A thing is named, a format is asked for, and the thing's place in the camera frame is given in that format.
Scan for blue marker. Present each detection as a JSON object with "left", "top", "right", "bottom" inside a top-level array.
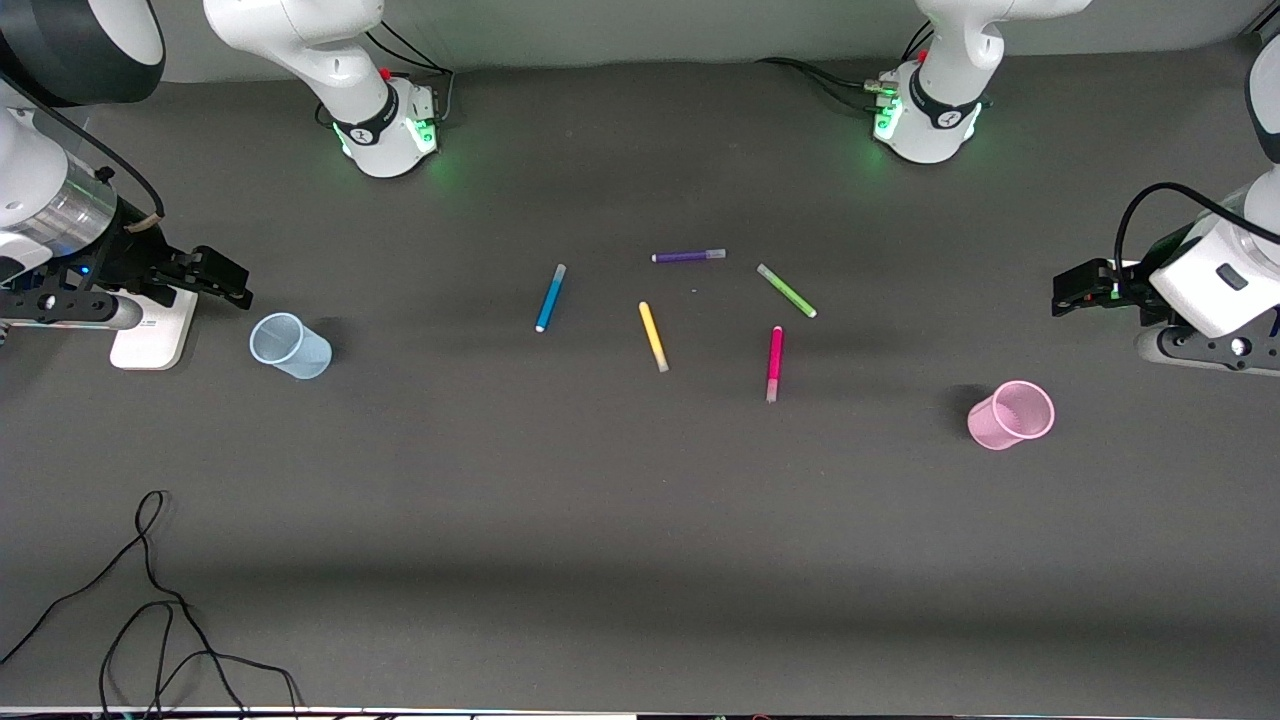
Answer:
[{"left": 535, "top": 263, "right": 568, "bottom": 334}]

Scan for white stand with base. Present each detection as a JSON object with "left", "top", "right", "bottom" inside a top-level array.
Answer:
[{"left": 108, "top": 284, "right": 199, "bottom": 372}]

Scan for translucent blue cup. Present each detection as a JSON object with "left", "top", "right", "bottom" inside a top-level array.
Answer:
[{"left": 249, "top": 312, "right": 333, "bottom": 381}]

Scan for translucent pink cup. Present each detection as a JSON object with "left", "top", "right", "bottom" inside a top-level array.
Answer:
[{"left": 967, "top": 380, "right": 1057, "bottom": 452}]

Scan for green marker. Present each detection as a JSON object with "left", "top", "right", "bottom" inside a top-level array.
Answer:
[{"left": 756, "top": 263, "right": 819, "bottom": 320}]

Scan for yellow marker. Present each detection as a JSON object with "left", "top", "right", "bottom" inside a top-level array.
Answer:
[{"left": 638, "top": 300, "right": 670, "bottom": 374}]

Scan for black right arm base cables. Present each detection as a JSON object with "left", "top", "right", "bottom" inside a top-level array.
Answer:
[{"left": 314, "top": 20, "right": 457, "bottom": 131}]

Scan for black arm base cables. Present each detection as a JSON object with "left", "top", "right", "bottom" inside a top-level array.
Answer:
[
  {"left": 754, "top": 20, "right": 937, "bottom": 113},
  {"left": 314, "top": 20, "right": 457, "bottom": 131}
]

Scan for thin black loose cable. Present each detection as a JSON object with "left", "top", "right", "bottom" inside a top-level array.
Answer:
[{"left": 0, "top": 489, "right": 304, "bottom": 720}]

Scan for black left arm base cables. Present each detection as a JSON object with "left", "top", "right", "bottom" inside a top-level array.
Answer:
[{"left": 754, "top": 20, "right": 937, "bottom": 113}]

